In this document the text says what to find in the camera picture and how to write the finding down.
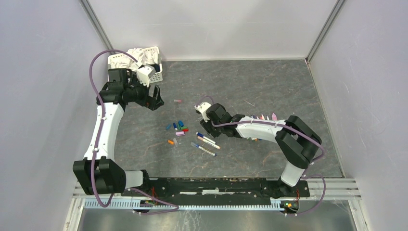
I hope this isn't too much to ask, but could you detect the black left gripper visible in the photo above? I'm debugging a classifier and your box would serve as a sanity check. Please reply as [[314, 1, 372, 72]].
[[124, 75, 164, 111]]

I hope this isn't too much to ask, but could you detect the pink highlighter marker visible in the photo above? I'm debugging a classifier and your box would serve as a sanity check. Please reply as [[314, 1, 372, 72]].
[[271, 112, 278, 121]]

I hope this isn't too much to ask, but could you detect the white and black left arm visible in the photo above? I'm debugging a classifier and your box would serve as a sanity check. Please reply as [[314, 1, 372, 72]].
[[73, 65, 164, 195]]

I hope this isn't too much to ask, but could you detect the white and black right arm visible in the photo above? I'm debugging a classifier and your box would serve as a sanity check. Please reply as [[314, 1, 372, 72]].
[[194, 102, 323, 196]]

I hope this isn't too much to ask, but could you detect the peach capped marker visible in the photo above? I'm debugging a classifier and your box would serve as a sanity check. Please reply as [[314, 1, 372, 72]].
[[197, 136, 221, 150]]

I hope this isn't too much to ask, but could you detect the navy capped white marker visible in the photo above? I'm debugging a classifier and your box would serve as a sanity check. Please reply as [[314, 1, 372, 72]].
[[196, 132, 216, 144]]

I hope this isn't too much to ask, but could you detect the clear capped blue marker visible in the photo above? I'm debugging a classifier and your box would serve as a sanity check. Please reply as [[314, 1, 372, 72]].
[[191, 142, 217, 156]]

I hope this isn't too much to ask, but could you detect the white plastic basket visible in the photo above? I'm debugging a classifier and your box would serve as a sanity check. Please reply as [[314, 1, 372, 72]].
[[107, 46, 164, 84]]

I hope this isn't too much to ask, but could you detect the white crumpled cloth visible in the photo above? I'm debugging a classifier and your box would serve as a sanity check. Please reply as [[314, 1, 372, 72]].
[[110, 48, 160, 72]]

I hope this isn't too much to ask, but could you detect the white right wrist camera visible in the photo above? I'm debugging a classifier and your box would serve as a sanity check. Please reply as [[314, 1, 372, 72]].
[[194, 102, 212, 122]]

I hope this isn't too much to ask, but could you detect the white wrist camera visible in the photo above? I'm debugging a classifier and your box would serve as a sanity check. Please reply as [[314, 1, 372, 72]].
[[194, 102, 212, 122], [136, 65, 156, 87]]

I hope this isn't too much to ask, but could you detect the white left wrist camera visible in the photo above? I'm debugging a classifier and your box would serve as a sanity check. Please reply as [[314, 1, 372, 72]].
[[136, 65, 156, 87]]

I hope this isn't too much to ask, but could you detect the white slotted cable duct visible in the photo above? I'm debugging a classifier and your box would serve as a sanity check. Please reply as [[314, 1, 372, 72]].
[[83, 199, 284, 211]]

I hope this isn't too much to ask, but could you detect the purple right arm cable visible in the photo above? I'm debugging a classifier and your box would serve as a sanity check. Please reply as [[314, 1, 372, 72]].
[[196, 95, 326, 217]]

